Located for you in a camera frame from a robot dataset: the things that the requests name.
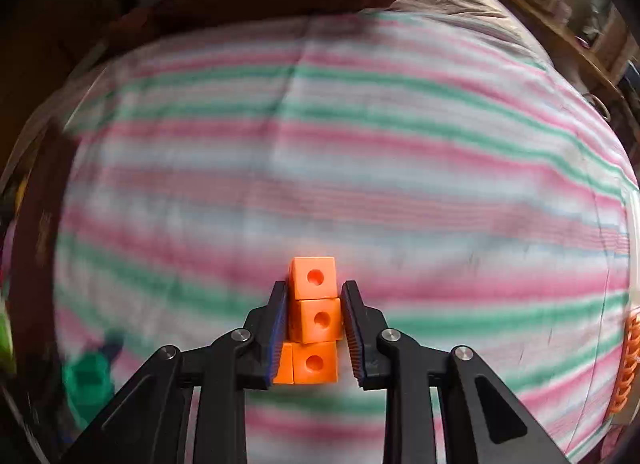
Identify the wooden shelf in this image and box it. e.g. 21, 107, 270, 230
492, 0, 640, 112

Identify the orange plastic basket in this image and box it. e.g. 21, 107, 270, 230
611, 311, 640, 416

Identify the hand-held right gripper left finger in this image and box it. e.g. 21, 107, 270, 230
60, 281, 289, 464

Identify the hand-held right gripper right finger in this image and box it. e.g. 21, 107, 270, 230
341, 280, 572, 464

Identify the green plastic toy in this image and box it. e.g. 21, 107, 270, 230
62, 338, 118, 427

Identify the striped pink green blanket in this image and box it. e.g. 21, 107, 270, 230
50, 11, 632, 464

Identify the orange linked cube block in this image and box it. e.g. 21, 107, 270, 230
272, 256, 344, 386

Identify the gold-lined maroon tin tray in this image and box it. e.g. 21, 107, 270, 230
11, 126, 70, 362

